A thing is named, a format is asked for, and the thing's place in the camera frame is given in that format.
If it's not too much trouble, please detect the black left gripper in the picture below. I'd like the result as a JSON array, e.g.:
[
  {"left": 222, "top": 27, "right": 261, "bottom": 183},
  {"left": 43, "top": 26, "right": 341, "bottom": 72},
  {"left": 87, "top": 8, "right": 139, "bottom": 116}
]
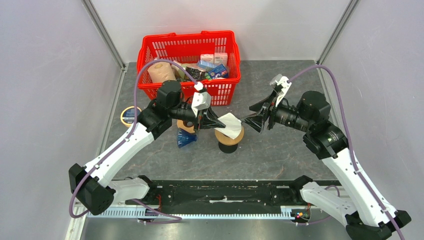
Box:
[{"left": 169, "top": 102, "right": 226, "bottom": 133}]

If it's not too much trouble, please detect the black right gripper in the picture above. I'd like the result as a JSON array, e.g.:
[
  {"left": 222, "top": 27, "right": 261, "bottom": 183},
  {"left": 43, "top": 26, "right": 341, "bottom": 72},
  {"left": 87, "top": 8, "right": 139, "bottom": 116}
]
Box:
[{"left": 240, "top": 88, "right": 313, "bottom": 133}]

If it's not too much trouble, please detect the wooden dripper holder ring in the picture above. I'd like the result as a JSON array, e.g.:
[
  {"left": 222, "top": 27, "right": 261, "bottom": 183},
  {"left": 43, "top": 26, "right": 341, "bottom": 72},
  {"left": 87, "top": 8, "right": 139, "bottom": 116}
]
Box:
[{"left": 214, "top": 127, "right": 245, "bottom": 147}]

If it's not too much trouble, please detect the white paper coffee filter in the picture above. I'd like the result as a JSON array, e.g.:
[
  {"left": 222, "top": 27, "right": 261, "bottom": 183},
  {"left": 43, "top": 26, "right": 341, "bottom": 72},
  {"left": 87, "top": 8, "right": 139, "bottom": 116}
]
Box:
[{"left": 215, "top": 112, "right": 242, "bottom": 140}]

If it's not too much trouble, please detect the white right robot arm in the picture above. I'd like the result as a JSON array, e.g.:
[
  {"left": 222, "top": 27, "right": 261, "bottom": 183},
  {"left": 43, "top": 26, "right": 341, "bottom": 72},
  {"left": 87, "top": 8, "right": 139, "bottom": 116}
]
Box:
[{"left": 243, "top": 91, "right": 412, "bottom": 240}]

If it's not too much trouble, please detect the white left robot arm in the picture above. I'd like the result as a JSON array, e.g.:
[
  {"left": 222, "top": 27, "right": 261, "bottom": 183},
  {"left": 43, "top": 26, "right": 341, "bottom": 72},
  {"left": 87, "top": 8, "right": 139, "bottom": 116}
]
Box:
[{"left": 68, "top": 80, "right": 226, "bottom": 218}]

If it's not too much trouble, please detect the blue ribbed dripper cone left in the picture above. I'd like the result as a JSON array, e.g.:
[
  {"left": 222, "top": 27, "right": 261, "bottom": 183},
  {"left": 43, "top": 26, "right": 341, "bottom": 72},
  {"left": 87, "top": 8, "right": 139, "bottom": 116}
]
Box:
[{"left": 176, "top": 128, "right": 198, "bottom": 148}]

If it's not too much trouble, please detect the blue toothpaste box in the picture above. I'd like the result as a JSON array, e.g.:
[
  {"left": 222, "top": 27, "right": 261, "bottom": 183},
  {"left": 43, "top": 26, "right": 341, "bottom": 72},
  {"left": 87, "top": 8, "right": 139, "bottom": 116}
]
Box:
[{"left": 208, "top": 64, "right": 230, "bottom": 79}]

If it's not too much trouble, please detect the green glass bottle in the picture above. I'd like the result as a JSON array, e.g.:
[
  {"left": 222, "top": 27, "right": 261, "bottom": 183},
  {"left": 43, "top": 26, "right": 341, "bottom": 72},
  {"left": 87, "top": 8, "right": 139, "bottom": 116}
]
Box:
[{"left": 171, "top": 60, "right": 201, "bottom": 81}]

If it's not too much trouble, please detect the light blue small box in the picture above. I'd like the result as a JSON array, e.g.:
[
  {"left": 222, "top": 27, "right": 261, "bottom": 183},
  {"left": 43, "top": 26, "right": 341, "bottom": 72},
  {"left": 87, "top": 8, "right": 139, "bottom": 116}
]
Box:
[{"left": 196, "top": 60, "right": 217, "bottom": 72}]

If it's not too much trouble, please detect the red plastic shopping basket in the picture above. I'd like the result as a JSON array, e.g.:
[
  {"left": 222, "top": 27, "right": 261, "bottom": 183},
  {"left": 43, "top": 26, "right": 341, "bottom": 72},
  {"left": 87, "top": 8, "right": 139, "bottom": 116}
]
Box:
[{"left": 136, "top": 30, "right": 241, "bottom": 106}]

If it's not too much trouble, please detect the white pink small box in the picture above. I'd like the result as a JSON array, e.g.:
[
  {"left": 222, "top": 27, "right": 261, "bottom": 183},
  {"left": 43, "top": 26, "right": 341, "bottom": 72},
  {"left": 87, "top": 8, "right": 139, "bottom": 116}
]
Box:
[{"left": 200, "top": 53, "right": 215, "bottom": 64}]

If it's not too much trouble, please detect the white red carton box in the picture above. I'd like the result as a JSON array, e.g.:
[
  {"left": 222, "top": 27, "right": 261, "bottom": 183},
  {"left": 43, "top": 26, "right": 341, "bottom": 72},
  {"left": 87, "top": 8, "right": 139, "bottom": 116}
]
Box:
[{"left": 213, "top": 52, "right": 228, "bottom": 66}]

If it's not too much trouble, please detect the beige paper roll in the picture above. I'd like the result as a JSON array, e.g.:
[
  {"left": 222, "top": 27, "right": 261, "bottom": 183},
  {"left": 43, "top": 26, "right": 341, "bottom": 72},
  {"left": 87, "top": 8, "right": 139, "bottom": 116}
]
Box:
[{"left": 147, "top": 61, "right": 176, "bottom": 83}]

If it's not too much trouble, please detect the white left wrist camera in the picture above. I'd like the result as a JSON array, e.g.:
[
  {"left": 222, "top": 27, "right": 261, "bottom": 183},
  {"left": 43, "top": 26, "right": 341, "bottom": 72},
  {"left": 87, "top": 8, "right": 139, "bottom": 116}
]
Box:
[{"left": 191, "top": 82, "right": 211, "bottom": 119}]

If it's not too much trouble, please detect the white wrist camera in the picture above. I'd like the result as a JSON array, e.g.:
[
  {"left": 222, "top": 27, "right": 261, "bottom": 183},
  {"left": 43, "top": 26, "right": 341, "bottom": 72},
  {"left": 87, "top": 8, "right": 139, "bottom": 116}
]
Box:
[
  {"left": 269, "top": 74, "right": 292, "bottom": 107},
  {"left": 191, "top": 82, "right": 211, "bottom": 119}
]

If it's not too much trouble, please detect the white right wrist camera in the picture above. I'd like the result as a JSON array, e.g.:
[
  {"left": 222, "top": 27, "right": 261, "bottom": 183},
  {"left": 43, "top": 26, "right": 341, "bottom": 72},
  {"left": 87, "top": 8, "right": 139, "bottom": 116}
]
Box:
[{"left": 269, "top": 74, "right": 292, "bottom": 107}]

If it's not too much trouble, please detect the slotted aluminium cable rail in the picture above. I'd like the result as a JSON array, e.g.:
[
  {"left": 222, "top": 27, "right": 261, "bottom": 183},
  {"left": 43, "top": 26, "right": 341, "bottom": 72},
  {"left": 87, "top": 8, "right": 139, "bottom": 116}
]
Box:
[{"left": 87, "top": 205, "right": 298, "bottom": 221}]

